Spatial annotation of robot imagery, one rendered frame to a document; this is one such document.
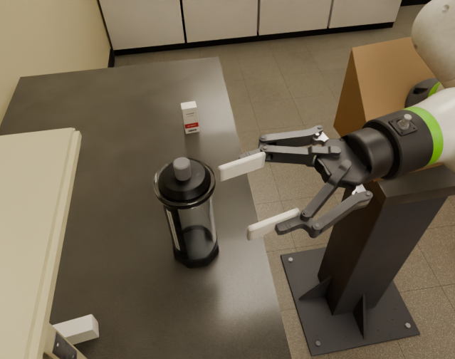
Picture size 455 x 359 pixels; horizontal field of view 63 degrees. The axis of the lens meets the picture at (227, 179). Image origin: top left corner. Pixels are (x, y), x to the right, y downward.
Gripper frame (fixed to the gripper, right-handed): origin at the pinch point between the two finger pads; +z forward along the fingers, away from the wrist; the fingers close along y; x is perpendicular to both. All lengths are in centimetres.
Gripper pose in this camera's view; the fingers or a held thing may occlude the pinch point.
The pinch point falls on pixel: (248, 196)
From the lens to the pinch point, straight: 49.4
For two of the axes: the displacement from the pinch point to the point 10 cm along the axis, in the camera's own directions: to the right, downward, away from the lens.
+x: -0.1, 5.6, 8.3
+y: 3.9, 7.7, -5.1
